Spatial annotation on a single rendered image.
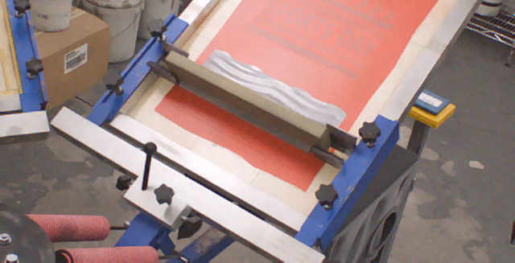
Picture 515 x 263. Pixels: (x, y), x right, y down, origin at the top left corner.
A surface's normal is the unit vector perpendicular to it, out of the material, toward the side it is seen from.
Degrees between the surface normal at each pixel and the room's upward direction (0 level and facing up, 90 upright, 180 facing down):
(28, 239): 0
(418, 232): 0
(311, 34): 32
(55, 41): 1
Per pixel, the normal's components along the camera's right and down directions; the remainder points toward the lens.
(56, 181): 0.15, -0.83
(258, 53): -0.17, -0.51
